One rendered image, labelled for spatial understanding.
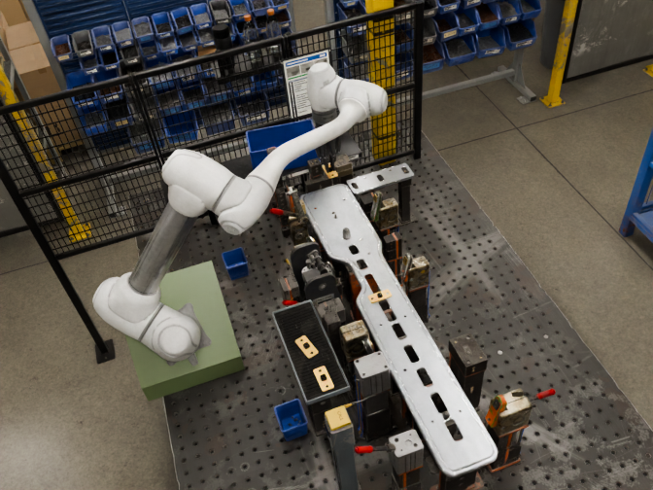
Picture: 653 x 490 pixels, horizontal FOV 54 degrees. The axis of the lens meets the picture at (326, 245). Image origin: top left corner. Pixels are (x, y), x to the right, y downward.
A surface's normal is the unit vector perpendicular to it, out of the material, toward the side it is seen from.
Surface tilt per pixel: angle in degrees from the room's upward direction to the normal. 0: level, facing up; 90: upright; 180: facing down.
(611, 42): 89
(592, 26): 91
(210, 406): 0
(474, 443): 0
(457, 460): 0
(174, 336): 49
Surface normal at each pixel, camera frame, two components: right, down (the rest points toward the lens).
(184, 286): 0.16, -0.04
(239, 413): -0.09, -0.70
